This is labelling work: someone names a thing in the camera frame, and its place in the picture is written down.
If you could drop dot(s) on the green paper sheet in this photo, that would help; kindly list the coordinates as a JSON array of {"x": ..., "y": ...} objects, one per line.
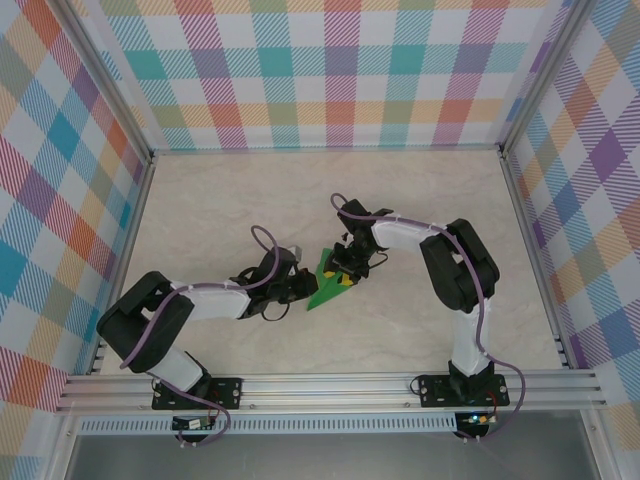
[{"x": 322, "y": 300}]

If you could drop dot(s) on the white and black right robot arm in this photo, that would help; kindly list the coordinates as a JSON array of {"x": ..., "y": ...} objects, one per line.
[{"x": 400, "y": 235}]

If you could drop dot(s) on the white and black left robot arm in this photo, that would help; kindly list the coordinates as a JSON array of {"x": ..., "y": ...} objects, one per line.
[{"x": 215, "y": 305}]

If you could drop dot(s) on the grey metal panel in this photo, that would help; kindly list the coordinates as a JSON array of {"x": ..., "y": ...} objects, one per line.
[{"x": 325, "y": 457}]

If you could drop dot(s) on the small green circuit board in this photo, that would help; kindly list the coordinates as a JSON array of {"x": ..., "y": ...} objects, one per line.
[
  {"x": 192, "y": 424},
  {"x": 478, "y": 419}
]

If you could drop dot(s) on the aluminium mounting rail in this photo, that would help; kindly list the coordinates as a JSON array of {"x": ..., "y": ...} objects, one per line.
[{"x": 325, "y": 392}]

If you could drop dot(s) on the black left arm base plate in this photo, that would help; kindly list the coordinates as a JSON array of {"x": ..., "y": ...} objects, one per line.
[{"x": 230, "y": 392}]

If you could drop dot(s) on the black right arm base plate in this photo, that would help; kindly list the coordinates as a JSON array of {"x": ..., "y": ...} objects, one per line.
[{"x": 435, "y": 397}]

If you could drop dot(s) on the aluminium table edge rail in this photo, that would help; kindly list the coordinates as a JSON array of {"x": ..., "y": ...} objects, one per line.
[
  {"x": 537, "y": 260},
  {"x": 125, "y": 265}
]

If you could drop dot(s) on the aluminium frame post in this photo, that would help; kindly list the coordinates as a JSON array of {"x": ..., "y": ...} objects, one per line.
[
  {"x": 107, "y": 75},
  {"x": 545, "y": 75}
]

